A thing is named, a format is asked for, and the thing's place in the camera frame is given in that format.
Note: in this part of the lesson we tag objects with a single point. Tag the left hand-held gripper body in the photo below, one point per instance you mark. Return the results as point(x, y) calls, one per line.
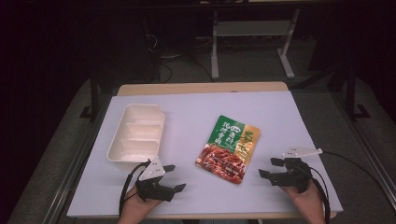
point(153, 187)

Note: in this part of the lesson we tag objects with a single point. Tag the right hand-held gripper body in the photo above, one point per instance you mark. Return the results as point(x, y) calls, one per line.
point(294, 177)

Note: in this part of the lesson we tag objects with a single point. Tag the white compartment tray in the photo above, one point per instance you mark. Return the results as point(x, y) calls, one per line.
point(137, 137)

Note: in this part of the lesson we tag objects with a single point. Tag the green and red food packet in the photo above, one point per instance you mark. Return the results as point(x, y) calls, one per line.
point(227, 149)

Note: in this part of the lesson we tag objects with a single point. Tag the person's left hand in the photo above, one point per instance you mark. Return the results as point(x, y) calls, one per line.
point(135, 207)

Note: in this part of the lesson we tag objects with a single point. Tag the person's right hand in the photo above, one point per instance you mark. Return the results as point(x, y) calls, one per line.
point(306, 205)

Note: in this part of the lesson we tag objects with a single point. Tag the white table cover board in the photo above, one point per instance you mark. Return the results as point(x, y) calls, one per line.
point(193, 105)

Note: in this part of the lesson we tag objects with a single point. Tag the black metal stand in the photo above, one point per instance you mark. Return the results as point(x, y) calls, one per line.
point(351, 93)
point(94, 93)

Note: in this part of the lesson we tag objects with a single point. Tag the aluminium rail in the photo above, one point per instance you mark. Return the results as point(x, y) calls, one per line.
point(71, 174)
point(367, 149)

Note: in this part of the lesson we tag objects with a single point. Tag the white metal desk frame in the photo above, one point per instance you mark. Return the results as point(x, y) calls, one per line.
point(249, 28)

